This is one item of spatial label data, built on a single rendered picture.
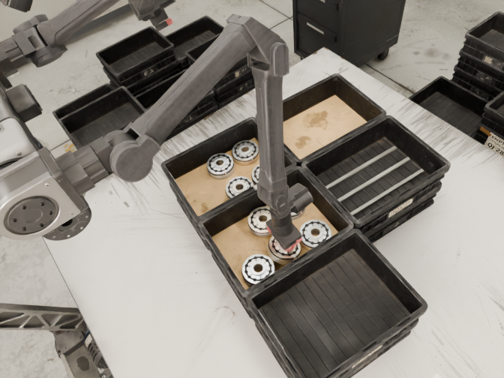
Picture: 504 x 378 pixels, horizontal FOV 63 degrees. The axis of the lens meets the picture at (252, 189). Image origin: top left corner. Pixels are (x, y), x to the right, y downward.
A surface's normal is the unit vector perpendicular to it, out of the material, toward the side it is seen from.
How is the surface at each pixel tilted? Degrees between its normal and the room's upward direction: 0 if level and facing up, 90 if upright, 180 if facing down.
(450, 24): 0
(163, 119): 68
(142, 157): 72
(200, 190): 0
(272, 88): 78
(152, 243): 0
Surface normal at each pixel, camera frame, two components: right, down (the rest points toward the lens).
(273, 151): 0.50, 0.42
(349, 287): -0.11, -0.58
